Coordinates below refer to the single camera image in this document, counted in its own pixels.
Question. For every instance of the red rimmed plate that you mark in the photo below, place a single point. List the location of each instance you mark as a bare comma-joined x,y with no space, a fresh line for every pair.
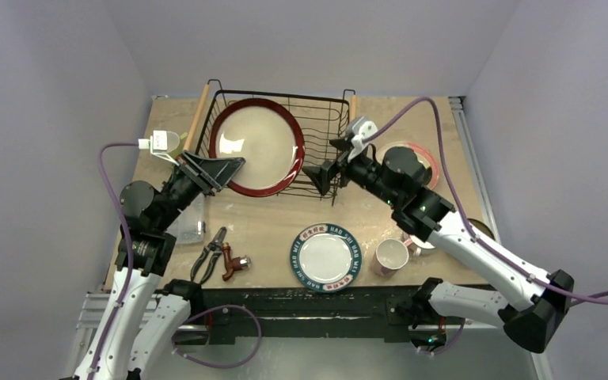
270,140

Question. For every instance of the black pliers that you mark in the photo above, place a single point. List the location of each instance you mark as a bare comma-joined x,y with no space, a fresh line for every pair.
210,255

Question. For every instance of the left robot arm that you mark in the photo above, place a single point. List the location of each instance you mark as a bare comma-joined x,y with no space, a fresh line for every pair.
125,345

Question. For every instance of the clear plastic screw box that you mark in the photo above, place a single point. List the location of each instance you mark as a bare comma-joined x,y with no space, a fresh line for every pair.
190,227

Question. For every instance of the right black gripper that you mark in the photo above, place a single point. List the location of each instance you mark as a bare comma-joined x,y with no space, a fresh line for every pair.
340,169

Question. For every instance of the white enamel mug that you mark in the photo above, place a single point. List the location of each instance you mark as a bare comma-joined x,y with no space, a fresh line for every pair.
417,247

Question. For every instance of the light pink mug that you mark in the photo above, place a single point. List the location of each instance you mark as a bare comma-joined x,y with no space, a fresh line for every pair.
390,256

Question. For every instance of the dark ceramic bowl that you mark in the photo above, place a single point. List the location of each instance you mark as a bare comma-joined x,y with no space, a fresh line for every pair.
480,230

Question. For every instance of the black base frame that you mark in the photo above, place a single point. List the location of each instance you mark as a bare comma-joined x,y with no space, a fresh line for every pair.
386,313

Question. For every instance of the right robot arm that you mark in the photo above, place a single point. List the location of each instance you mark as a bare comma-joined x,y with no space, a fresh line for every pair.
526,302

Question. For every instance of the pink rimmed large plate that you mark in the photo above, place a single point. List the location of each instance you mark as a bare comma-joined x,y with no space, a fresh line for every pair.
424,156

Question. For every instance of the green mug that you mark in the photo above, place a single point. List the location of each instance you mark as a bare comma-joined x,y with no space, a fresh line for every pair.
180,148

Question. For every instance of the black wire dish rack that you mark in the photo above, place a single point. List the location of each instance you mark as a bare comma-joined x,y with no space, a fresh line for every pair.
319,120

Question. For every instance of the brown handled tool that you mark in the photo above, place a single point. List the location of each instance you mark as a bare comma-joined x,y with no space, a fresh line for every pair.
233,264

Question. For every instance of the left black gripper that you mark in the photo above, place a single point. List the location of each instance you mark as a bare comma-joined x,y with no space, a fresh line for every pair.
208,175

